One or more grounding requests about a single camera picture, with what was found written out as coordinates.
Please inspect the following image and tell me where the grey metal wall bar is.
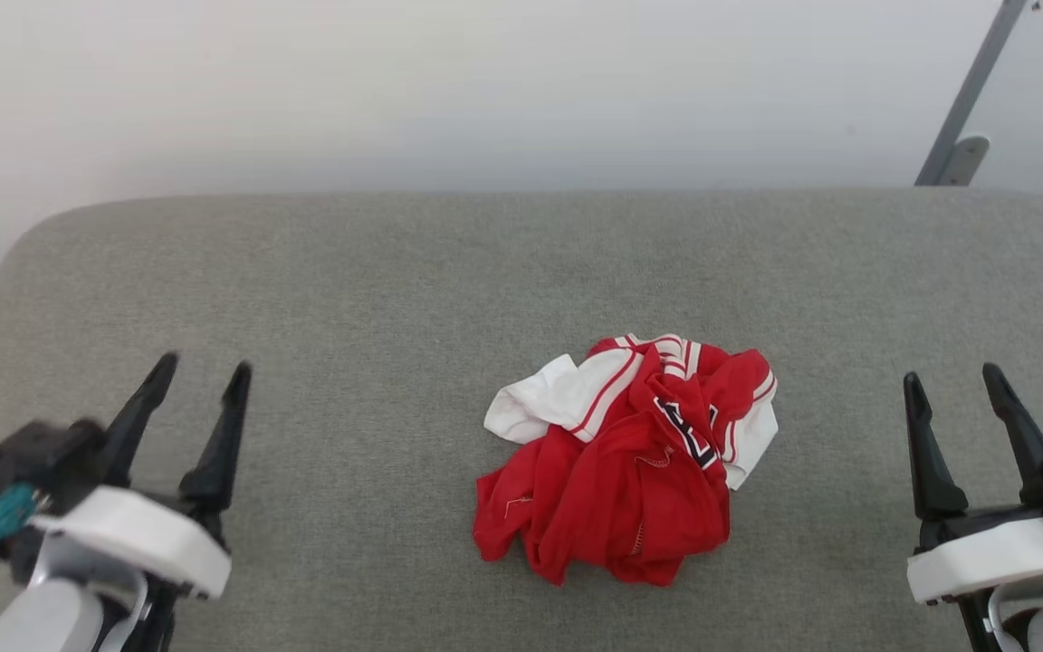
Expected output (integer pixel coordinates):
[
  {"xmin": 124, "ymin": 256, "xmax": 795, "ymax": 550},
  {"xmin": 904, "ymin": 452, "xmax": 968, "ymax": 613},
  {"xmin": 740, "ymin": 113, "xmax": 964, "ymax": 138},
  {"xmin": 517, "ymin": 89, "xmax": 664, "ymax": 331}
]
[{"xmin": 914, "ymin": 0, "xmax": 1029, "ymax": 187}]

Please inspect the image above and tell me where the red and white basketball jersey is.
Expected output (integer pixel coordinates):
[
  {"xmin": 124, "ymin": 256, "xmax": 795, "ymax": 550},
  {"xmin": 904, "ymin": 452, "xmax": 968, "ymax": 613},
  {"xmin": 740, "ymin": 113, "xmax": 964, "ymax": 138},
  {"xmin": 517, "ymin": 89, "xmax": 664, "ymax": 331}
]
[{"xmin": 473, "ymin": 333, "xmax": 780, "ymax": 588}]

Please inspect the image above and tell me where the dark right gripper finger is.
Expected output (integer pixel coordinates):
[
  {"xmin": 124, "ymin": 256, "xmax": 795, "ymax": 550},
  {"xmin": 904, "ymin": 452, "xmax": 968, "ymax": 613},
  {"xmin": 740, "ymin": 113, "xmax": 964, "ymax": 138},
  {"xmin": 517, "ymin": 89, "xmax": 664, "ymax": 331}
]
[
  {"xmin": 902, "ymin": 371, "xmax": 971, "ymax": 522},
  {"xmin": 981, "ymin": 362, "xmax": 1043, "ymax": 506}
]

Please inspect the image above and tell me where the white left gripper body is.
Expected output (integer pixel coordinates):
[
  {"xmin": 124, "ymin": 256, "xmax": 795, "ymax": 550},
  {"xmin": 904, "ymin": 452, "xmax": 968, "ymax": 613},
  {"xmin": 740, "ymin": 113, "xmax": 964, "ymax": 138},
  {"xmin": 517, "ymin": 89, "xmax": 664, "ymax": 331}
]
[{"xmin": 31, "ymin": 485, "xmax": 233, "ymax": 652}]

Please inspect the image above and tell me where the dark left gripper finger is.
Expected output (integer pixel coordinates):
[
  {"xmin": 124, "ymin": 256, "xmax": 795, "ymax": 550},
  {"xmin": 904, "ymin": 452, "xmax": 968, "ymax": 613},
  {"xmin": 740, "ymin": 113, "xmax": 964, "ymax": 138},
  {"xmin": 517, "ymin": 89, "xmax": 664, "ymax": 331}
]
[
  {"xmin": 177, "ymin": 361, "xmax": 254, "ymax": 526},
  {"xmin": 96, "ymin": 352, "xmax": 180, "ymax": 490}
]

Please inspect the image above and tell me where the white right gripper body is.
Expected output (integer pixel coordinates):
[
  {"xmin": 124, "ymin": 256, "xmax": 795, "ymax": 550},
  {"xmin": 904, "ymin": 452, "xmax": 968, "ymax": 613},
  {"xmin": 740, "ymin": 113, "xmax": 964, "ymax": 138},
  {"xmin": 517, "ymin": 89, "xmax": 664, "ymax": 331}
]
[{"xmin": 905, "ymin": 505, "xmax": 1043, "ymax": 652}]

